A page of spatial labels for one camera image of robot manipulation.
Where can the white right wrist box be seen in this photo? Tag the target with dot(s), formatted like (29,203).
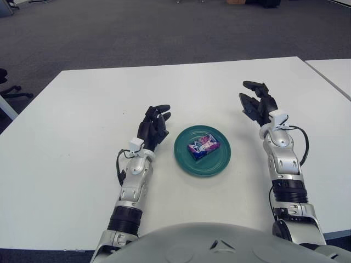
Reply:
(278,117)

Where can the white neighbouring table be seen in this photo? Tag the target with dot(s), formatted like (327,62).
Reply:
(334,74)

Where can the black office chair base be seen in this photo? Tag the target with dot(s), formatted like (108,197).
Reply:
(12,91)

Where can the grey office furniture piece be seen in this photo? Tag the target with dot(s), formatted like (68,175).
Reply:
(5,3)

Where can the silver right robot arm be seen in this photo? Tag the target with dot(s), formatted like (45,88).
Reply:
(285,164)

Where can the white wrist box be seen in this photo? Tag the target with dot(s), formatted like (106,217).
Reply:
(278,117)
(136,145)

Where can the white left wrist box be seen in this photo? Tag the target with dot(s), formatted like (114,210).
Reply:
(136,145)

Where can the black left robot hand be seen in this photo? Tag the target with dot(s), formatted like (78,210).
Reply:
(149,131)

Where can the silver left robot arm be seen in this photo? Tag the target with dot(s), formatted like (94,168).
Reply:
(134,180)

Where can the brown cardboard box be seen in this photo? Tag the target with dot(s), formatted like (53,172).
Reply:
(235,2)

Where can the grey robot torso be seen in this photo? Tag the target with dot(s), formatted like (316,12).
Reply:
(192,243)

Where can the purple blue gum pack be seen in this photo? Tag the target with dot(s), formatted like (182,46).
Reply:
(204,146)

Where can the white table leg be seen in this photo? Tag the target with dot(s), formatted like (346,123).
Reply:
(6,107)

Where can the green round plate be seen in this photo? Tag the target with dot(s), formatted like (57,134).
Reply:
(216,167)

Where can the black bulky bag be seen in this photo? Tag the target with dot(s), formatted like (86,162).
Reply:
(264,3)

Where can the black chair casters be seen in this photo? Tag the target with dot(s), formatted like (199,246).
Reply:
(178,1)

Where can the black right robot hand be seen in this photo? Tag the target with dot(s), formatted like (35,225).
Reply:
(264,108)

